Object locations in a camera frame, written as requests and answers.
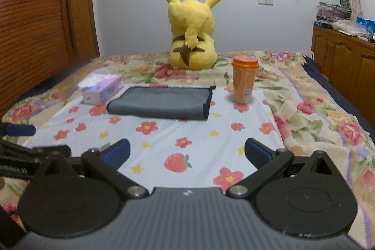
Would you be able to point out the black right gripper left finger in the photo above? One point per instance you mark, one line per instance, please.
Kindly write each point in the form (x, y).
(103, 165)

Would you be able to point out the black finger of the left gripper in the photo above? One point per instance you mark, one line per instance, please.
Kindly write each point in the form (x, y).
(20, 130)

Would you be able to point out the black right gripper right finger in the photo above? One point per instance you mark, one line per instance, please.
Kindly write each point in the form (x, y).
(270, 165)

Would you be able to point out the purple and grey towel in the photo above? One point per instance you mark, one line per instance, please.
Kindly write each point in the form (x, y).
(163, 103)

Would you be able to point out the white strawberry print cloth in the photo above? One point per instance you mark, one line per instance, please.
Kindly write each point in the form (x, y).
(170, 153)

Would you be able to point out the floral bed blanket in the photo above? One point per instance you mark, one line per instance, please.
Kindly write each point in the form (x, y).
(307, 116)

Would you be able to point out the pink tissue box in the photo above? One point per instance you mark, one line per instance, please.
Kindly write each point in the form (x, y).
(98, 87)

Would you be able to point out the brown slatted wardrobe door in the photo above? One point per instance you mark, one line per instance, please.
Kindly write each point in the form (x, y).
(35, 45)

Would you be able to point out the orange plastic cup with lid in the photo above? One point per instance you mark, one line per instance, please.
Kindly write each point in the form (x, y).
(245, 69)

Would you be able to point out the brown wooden cabinet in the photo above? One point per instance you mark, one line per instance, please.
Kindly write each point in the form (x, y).
(345, 67)

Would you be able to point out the brown wooden door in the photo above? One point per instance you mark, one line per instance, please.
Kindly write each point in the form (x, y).
(83, 32)

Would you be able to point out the clutter pile on cabinet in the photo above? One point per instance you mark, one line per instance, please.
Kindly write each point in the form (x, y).
(339, 17)

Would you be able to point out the yellow Pikachu plush toy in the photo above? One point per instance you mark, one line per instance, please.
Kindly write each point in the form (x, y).
(192, 25)

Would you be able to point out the white wall switch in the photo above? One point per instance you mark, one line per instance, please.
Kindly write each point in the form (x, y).
(265, 2)

